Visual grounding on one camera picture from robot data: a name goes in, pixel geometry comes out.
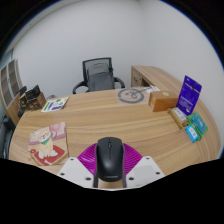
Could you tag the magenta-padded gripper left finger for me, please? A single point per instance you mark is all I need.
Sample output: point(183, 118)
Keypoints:
point(76, 168)

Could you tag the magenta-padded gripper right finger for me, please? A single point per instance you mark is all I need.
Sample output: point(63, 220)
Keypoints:
point(145, 168)

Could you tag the black computer mouse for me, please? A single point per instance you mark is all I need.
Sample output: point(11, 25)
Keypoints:
point(110, 160)

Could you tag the cat print mouse pad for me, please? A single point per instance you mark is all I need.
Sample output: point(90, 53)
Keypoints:
point(46, 143)

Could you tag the blue small box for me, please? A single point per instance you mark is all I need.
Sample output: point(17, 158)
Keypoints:
point(192, 133)

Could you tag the tan flat small box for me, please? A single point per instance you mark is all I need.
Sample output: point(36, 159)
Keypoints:
point(178, 117)

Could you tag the white sheet with coloured shapes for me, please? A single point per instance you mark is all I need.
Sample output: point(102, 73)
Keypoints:
point(55, 104)

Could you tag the green flat box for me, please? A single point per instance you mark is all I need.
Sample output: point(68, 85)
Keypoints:
point(200, 124)

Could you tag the brown printed cardboard box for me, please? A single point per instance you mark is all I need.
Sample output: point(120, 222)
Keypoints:
point(38, 101)

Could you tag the black leather armchair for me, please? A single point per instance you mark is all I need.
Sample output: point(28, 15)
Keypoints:
point(6, 136)

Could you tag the purple upright package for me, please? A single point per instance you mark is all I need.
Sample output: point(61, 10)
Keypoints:
point(189, 96)

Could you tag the small brown cardboard box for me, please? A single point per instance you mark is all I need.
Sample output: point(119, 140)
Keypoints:
point(23, 101)

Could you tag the black box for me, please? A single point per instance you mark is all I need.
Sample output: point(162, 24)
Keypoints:
point(32, 91)

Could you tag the grey backpack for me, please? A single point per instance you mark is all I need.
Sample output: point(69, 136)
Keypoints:
point(100, 78)

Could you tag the wooden side desk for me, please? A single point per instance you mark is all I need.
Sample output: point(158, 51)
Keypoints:
point(156, 75)

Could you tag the wooden shelf unit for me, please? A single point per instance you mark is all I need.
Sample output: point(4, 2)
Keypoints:
point(10, 86)

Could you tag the black mesh office chair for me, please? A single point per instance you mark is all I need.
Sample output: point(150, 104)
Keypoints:
point(96, 60)

